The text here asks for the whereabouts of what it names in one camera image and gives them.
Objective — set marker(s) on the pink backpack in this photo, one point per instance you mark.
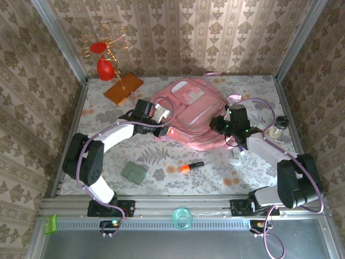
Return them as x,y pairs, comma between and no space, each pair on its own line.
194,113

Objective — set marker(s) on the black orange highlighter marker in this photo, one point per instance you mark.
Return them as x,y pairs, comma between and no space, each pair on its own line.
196,164

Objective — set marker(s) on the green snap pouch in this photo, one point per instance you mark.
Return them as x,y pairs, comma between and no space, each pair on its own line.
134,172

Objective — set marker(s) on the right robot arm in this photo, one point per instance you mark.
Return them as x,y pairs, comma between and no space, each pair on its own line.
293,183

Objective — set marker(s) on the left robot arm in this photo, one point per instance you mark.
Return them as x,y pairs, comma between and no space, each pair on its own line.
86,164

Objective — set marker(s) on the clear plastic tube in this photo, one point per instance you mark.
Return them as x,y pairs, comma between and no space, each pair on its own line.
235,155

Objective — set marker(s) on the small jar black lid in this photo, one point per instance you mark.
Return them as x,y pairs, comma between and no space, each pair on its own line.
275,130

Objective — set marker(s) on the small clear plastic piece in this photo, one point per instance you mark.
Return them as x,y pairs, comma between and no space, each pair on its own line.
279,142

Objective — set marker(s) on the red wine glass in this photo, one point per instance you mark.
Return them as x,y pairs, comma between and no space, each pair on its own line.
105,70

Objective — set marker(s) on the teal tape roll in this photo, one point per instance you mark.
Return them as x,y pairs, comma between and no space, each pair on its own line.
175,215

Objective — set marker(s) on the small black controller board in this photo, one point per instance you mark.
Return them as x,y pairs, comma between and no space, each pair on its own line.
107,225
256,224

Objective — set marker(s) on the grey metal tray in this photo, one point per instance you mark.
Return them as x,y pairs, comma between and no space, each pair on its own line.
188,245

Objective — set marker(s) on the green tag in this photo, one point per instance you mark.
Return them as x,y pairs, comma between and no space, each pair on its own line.
50,224

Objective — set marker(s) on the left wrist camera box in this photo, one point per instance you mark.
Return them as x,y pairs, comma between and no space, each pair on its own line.
161,113

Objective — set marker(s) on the aluminium side rail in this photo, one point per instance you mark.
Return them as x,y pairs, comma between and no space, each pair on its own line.
71,121
285,102

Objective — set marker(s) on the aluminium front rail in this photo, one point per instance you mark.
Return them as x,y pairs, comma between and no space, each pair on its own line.
161,205

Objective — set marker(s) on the aluminium frame post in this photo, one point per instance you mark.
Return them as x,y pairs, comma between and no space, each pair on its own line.
299,40
62,40

